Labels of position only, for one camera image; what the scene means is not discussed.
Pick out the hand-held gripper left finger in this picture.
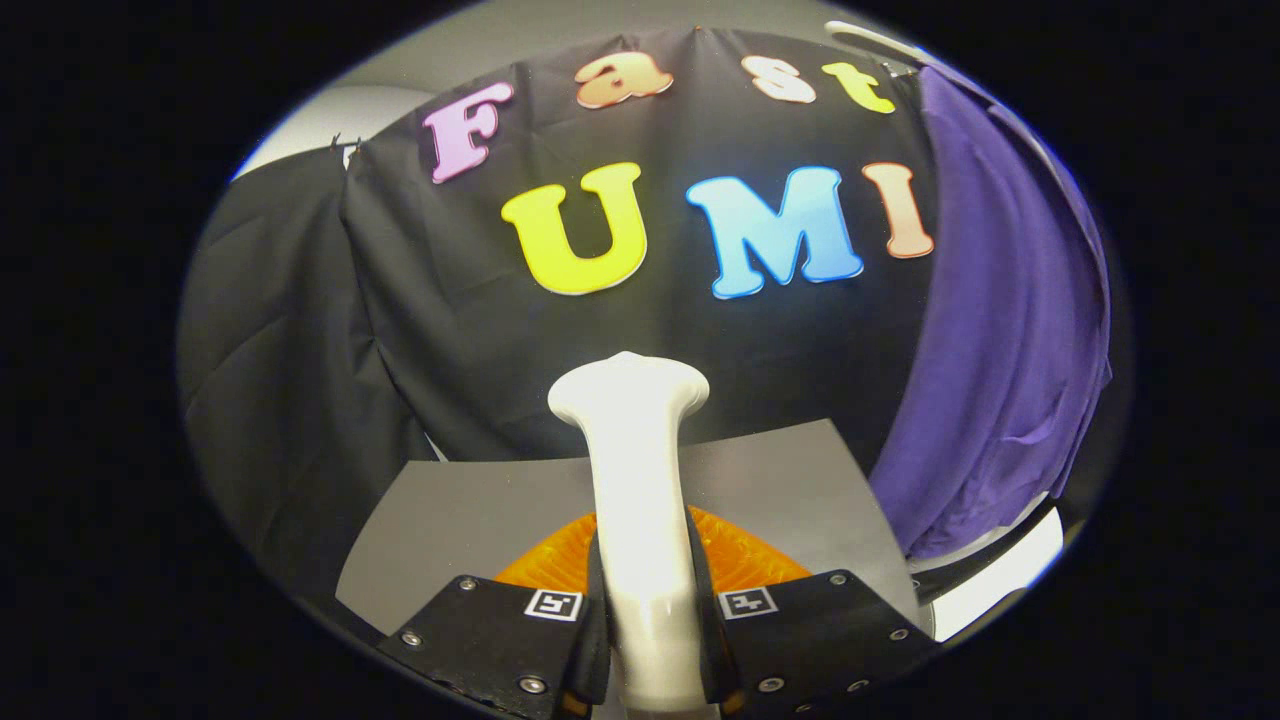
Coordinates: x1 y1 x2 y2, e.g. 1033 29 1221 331
375 512 613 720

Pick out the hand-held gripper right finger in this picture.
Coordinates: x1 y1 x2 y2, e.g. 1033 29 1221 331
685 505 941 720

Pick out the white garment steamer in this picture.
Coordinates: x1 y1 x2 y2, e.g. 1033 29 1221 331
547 351 721 720

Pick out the purple jacket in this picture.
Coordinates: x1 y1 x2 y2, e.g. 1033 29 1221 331
868 65 1113 559

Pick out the white clothes hanger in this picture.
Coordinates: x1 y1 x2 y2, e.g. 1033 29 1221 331
825 20 936 69

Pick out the grey cabinet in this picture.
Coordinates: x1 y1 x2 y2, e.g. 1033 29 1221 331
335 420 926 641

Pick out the white floor sheet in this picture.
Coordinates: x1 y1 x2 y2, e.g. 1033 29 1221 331
930 505 1066 641

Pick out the black backdrop cloth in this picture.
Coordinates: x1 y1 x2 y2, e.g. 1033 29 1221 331
340 28 941 471

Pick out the plain black curtain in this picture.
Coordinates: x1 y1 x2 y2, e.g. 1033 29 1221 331
178 150 441 601

